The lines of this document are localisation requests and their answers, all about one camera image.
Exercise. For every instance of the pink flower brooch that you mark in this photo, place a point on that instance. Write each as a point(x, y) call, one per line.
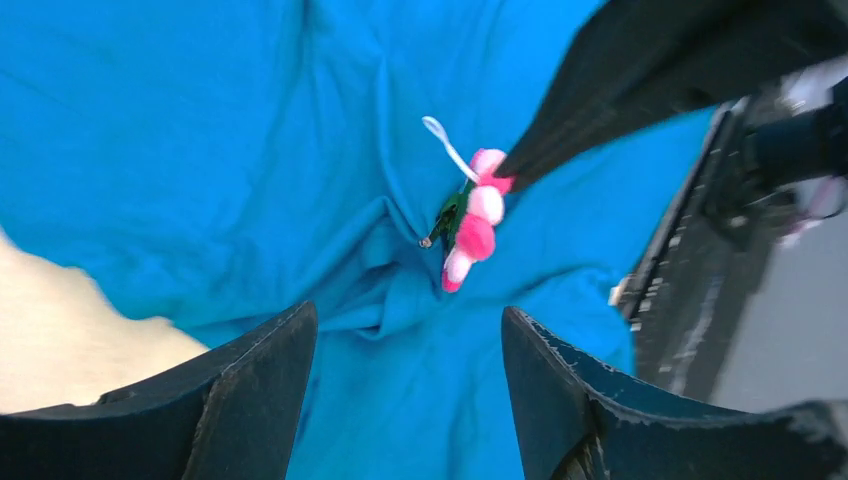
point(466, 221)

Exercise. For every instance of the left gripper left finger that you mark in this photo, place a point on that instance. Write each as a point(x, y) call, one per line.
point(230, 413)

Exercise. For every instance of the blue t-shirt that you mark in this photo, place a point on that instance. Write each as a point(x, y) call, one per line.
point(215, 162)

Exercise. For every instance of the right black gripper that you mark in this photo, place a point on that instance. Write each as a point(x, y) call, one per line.
point(635, 64)

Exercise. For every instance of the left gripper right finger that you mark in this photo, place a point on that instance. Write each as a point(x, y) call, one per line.
point(579, 418)

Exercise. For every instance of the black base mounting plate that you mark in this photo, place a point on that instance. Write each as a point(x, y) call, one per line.
point(686, 298)

